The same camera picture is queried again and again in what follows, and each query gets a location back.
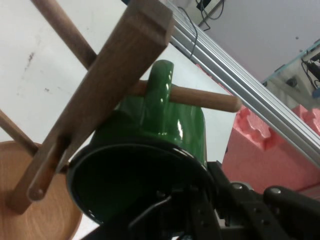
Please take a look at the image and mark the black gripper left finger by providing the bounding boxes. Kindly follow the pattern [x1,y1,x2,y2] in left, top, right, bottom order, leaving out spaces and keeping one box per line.
[127,184,224,240]

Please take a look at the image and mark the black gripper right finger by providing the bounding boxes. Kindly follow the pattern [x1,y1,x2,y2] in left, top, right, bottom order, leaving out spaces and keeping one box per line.
[206,161,320,240]

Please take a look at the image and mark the green enamel mug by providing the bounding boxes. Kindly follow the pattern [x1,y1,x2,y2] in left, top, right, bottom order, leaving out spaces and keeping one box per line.
[65,59,213,227]

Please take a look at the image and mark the pink foam packing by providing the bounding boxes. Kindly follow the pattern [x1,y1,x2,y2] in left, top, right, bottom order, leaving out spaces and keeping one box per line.
[194,62,320,198]

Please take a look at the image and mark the brown wooden mug tree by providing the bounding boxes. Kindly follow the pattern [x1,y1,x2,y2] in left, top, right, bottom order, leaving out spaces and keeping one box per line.
[0,0,243,240]

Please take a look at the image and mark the aluminium corner frame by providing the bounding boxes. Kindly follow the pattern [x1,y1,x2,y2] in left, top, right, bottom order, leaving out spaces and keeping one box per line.
[159,0,320,163]

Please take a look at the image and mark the black hanging cable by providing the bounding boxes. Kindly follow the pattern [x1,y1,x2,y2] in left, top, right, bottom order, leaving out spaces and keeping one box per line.
[188,0,225,62]

